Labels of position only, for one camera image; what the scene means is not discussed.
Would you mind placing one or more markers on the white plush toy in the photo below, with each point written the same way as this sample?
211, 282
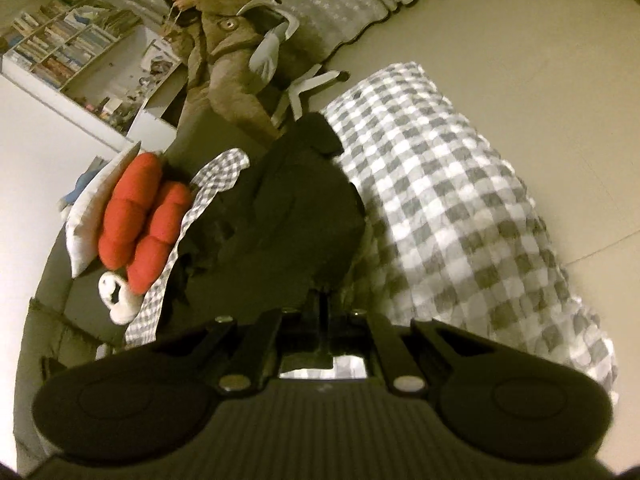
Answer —
117, 295

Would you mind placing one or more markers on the blue white cloth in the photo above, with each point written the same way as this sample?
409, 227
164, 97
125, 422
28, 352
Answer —
77, 190

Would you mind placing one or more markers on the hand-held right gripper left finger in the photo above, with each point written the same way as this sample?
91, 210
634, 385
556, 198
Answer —
300, 325

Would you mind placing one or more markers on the grey white checkered blanket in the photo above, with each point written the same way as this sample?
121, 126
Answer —
450, 185

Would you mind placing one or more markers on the dark garment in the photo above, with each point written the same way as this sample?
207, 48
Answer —
290, 210

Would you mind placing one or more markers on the white office chair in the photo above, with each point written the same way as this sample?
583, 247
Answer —
267, 57

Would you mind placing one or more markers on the white desk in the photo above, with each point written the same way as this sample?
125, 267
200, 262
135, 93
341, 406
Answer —
150, 115

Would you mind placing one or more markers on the white pillow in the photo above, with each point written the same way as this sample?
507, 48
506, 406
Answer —
82, 230

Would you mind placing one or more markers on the red segmented cushion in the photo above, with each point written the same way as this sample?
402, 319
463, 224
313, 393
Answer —
145, 220

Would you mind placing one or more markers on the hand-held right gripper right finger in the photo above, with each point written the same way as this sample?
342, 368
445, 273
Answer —
345, 330

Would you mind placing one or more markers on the white bookshelf with books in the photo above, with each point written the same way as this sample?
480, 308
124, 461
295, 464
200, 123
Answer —
60, 45

